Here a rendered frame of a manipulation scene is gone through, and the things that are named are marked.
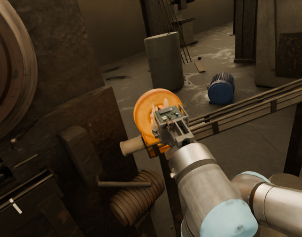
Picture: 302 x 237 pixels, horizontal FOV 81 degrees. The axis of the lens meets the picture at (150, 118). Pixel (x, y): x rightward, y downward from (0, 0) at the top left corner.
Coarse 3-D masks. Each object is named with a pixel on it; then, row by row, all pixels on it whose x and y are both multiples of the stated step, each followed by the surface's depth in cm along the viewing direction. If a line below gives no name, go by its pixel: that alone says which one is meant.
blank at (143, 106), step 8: (160, 88) 54; (144, 96) 51; (152, 96) 51; (160, 96) 52; (168, 96) 52; (176, 96) 53; (136, 104) 53; (144, 104) 51; (152, 104) 52; (160, 104) 53; (176, 104) 54; (136, 112) 52; (144, 112) 52; (136, 120) 53; (144, 120) 53; (144, 128) 54; (152, 136) 56
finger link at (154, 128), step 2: (152, 118) 50; (152, 120) 50; (152, 122) 50; (154, 122) 49; (152, 124) 49; (154, 124) 48; (152, 126) 48; (154, 126) 48; (156, 126) 48; (152, 128) 47; (154, 128) 47; (156, 128) 47; (152, 130) 47; (154, 130) 47; (156, 130) 47; (152, 132) 48; (154, 132) 47; (156, 132) 47; (154, 134) 47; (156, 134) 46; (156, 136) 47; (158, 136) 46
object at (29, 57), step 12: (0, 0) 41; (0, 12) 41; (12, 12) 43; (12, 24) 43; (24, 36) 45; (24, 48) 46; (24, 60) 46; (36, 60) 48; (24, 72) 47; (36, 72) 49; (24, 84) 47; (36, 84) 49; (24, 96) 48; (24, 108) 48; (12, 120) 47; (0, 132) 46
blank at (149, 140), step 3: (150, 114) 67; (150, 117) 65; (144, 135) 68; (144, 138) 68; (147, 138) 68; (150, 138) 69; (153, 138) 69; (156, 138) 69; (147, 141) 69; (150, 141) 69; (153, 141) 69; (156, 141) 70; (159, 144) 71; (162, 147) 71
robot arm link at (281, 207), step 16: (240, 176) 45; (256, 176) 43; (240, 192) 40; (256, 192) 37; (272, 192) 35; (288, 192) 33; (256, 208) 36; (272, 208) 33; (288, 208) 31; (272, 224) 33; (288, 224) 30
